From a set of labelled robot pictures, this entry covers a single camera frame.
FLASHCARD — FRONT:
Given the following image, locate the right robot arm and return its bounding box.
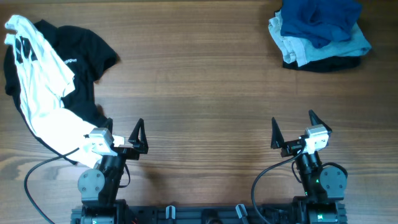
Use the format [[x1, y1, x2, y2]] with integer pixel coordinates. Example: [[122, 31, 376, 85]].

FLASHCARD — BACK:
[[264, 110, 348, 224]]

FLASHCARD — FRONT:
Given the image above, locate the black folded shirt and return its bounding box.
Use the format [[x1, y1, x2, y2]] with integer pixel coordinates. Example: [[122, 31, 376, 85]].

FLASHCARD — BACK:
[[282, 56, 361, 73]]

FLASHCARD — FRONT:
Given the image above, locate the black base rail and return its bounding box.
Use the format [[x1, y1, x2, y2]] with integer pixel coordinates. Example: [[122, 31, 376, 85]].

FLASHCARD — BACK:
[[70, 203, 348, 224]]

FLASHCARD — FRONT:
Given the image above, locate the light grey-blue folded shirt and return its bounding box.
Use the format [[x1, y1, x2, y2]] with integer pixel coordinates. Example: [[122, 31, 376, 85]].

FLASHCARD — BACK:
[[268, 11, 372, 69]]

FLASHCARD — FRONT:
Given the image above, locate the black cable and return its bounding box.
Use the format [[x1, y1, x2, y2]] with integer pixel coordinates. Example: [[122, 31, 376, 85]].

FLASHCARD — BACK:
[[24, 147, 80, 224], [250, 146, 307, 224]]

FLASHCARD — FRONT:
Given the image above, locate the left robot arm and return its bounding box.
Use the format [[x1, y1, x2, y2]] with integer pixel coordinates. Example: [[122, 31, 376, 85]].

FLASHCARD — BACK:
[[70, 118, 149, 224]]

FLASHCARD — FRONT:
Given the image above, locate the right black cable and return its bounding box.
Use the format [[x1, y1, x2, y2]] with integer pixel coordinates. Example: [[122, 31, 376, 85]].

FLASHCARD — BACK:
[[250, 146, 307, 224]]

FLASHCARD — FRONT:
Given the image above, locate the white t-shirt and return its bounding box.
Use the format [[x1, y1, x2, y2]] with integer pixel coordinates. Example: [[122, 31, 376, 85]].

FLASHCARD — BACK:
[[4, 15, 97, 157]]

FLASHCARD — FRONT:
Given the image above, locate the dark blue folded shirt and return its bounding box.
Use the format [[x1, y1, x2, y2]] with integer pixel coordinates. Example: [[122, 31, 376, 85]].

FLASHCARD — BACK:
[[280, 0, 362, 49]]

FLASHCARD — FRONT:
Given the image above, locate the black t-shirt with logo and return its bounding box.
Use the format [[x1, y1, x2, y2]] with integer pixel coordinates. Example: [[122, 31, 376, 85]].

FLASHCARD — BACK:
[[4, 20, 117, 168]]

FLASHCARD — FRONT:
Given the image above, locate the left black cable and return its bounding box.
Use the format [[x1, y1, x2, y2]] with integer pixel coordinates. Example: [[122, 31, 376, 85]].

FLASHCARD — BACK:
[[24, 147, 80, 224]]

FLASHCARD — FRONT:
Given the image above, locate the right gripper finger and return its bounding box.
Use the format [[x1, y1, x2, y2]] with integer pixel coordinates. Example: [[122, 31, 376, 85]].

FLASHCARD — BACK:
[[271, 117, 285, 149], [308, 110, 332, 134]]

